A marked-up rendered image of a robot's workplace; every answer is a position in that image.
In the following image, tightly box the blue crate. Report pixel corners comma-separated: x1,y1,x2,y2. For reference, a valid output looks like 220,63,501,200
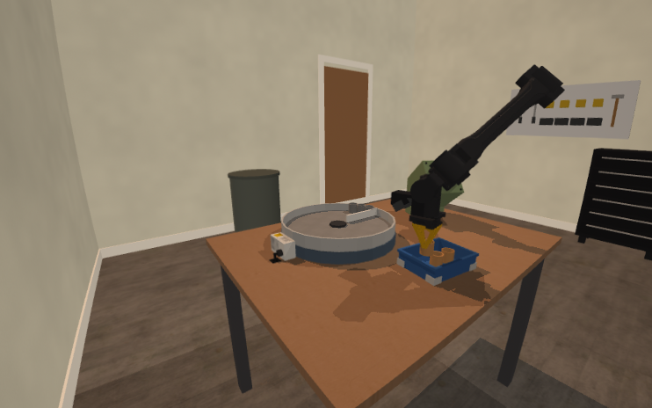
397,237,479,286

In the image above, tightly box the bronze bushing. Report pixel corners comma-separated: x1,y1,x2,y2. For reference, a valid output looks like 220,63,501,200
419,240,435,257
429,251,444,267
441,248,454,263

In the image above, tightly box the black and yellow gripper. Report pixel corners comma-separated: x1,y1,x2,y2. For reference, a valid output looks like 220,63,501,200
409,195,446,249

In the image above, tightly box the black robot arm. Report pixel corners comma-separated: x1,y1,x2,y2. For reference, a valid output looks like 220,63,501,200
391,64,565,217

